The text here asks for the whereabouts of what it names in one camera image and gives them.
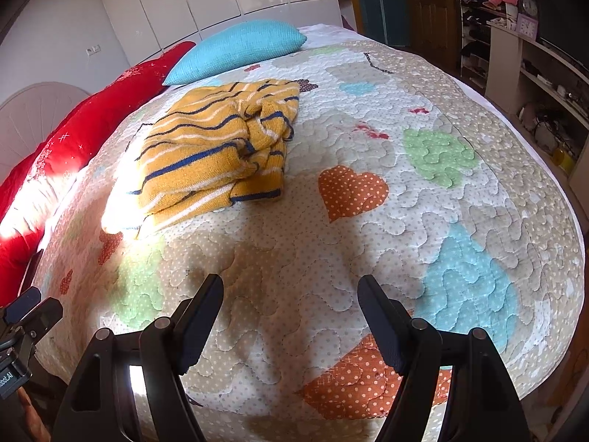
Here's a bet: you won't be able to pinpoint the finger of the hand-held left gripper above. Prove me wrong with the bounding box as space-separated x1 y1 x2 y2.
0 286 64 336

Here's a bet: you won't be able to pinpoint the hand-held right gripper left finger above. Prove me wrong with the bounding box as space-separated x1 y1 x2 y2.
53 274 225 442

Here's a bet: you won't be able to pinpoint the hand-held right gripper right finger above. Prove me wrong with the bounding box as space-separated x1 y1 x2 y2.
357 275 523 442

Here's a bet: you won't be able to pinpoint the yellow striped knit sweater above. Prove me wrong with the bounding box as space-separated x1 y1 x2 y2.
126 80 302 231

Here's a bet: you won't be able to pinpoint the patchwork heart quilt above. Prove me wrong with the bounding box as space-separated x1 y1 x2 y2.
34 23 586 442

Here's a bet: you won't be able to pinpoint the red patterned duvet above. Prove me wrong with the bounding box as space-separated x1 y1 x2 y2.
0 41 196 307

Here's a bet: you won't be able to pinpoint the white fan-pattern headboard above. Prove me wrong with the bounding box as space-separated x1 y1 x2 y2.
0 81 90 185

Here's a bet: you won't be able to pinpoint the yellow container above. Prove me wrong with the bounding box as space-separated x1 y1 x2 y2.
552 145 577 176

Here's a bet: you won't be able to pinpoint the turquoise knit pillow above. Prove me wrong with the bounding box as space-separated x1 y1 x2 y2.
162 19 307 87

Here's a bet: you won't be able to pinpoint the white shelf unit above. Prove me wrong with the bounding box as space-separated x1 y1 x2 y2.
485 21 589 189

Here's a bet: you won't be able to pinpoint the white bed sheet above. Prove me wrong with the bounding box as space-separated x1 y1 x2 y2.
294 23 369 49

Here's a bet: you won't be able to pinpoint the cluttered shoe rack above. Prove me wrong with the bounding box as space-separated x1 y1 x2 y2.
458 0 521 95

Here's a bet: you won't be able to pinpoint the teal curtain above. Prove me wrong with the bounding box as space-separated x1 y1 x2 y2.
352 0 410 47

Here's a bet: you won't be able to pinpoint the wooden door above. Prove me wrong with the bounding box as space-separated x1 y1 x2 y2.
400 0 461 63

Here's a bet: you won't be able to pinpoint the white glossy wardrobe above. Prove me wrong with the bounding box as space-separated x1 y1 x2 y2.
96 0 353 49

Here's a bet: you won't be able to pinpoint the purple framed clock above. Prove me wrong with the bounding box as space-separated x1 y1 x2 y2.
514 0 540 38

